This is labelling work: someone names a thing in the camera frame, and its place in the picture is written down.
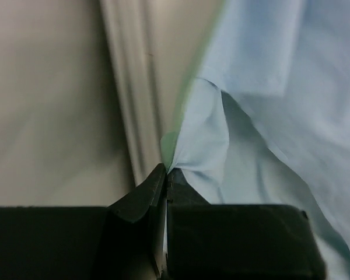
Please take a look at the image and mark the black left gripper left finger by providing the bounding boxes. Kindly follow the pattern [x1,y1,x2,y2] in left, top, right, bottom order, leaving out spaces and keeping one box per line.
[0,164,166,279]

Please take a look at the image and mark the light blue pillowcase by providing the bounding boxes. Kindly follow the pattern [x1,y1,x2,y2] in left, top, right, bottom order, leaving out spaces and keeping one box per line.
[161,1,350,279]

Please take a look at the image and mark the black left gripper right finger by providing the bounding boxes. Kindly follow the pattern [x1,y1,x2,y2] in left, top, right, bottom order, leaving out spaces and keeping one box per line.
[167,169,327,279]

